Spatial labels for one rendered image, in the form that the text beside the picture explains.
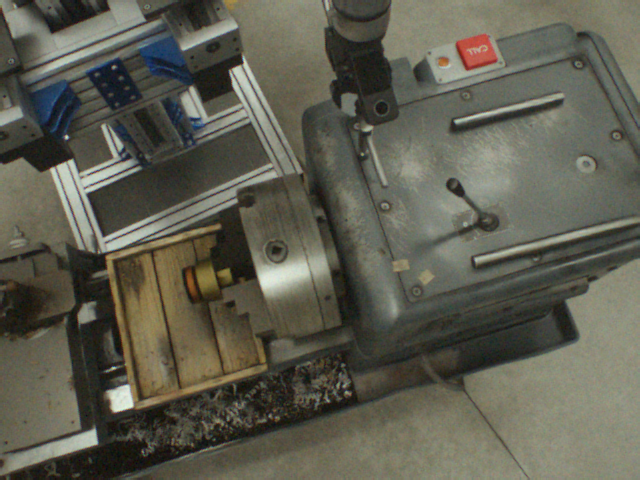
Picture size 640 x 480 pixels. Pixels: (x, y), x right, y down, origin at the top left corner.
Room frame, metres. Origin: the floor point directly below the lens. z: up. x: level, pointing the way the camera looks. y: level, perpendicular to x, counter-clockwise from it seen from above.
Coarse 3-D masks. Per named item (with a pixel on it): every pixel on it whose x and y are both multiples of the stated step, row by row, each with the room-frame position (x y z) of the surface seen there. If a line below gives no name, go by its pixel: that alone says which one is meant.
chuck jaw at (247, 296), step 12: (228, 288) 0.26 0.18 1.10; (240, 288) 0.26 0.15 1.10; (252, 288) 0.26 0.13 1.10; (228, 300) 0.24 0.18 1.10; (240, 300) 0.23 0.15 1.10; (252, 300) 0.23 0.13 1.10; (240, 312) 0.21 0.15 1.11; (252, 312) 0.21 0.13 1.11; (264, 312) 0.21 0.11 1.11; (252, 324) 0.19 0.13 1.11; (264, 324) 0.18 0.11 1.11; (264, 336) 0.17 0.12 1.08; (288, 336) 0.16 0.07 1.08
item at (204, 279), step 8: (200, 264) 0.31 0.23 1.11; (208, 264) 0.31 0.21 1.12; (184, 272) 0.30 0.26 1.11; (192, 272) 0.30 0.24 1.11; (200, 272) 0.29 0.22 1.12; (208, 272) 0.29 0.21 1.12; (216, 272) 0.29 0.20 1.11; (224, 272) 0.29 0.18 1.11; (232, 272) 0.30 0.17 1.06; (184, 280) 0.28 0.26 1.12; (192, 280) 0.28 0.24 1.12; (200, 280) 0.28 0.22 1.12; (208, 280) 0.28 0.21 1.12; (216, 280) 0.27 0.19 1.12; (224, 280) 0.28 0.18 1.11; (232, 280) 0.27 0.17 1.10; (192, 288) 0.26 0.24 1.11; (200, 288) 0.26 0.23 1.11; (208, 288) 0.26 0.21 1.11; (216, 288) 0.26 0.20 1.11; (192, 296) 0.25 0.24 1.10; (200, 296) 0.25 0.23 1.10; (208, 296) 0.25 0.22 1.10; (216, 296) 0.25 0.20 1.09
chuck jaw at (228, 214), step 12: (240, 204) 0.39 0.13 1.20; (252, 204) 0.38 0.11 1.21; (228, 216) 0.37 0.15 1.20; (240, 216) 0.37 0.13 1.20; (228, 228) 0.35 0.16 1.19; (240, 228) 0.35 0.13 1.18; (216, 240) 0.34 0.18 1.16; (228, 240) 0.33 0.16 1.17; (240, 240) 0.33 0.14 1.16; (216, 252) 0.33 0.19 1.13; (228, 252) 0.32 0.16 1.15; (240, 252) 0.32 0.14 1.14; (216, 264) 0.30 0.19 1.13; (228, 264) 0.30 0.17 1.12
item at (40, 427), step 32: (0, 256) 0.42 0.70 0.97; (32, 256) 0.42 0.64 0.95; (0, 352) 0.21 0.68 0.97; (32, 352) 0.20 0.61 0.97; (64, 352) 0.19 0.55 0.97; (0, 384) 0.14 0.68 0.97; (32, 384) 0.13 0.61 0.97; (64, 384) 0.13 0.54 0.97; (0, 416) 0.08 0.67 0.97; (32, 416) 0.07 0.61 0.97; (64, 416) 0.06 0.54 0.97; (0, 448) 0.02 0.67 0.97
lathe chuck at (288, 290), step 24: (240, 192) 0.42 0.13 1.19; (264, 192) 0.41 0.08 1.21; (264, 216) 0.35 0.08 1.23; (288, 216) 0.34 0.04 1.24; (264, 240) 0.31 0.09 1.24; (288, 240) 0.30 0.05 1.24; (264, 264) 0.26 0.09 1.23; (288, 264) 0.26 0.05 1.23; (264, 288) 0.23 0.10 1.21; (288, 288) 0.22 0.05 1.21; (312, 288) 0.22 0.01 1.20; (288, 312) 0.19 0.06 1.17; (312, 312) 0.19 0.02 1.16
